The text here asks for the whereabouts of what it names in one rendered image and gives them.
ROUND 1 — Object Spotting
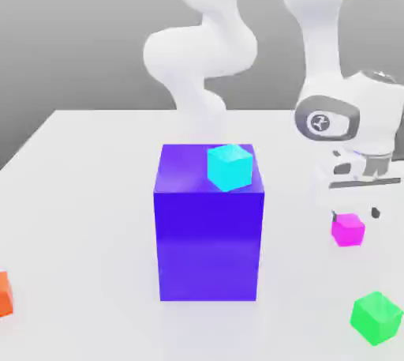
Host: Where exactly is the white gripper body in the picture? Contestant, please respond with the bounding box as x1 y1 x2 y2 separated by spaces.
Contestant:
327 176 404 208

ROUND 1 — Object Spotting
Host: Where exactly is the small magenta cube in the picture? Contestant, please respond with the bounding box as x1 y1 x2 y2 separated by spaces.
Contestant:
331 212 366 248

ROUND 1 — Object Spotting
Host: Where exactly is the small green cube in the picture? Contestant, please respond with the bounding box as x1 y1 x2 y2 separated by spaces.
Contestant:
349 291 404 347

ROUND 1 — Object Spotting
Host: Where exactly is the small orange cube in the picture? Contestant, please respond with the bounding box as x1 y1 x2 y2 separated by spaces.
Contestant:
0 270 14 318

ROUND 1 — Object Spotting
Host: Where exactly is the large purple box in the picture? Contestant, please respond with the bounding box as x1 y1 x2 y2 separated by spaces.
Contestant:
153 143 265 303

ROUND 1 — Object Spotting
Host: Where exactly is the small cyan cube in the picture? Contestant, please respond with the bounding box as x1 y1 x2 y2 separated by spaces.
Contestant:
207 144 254 193

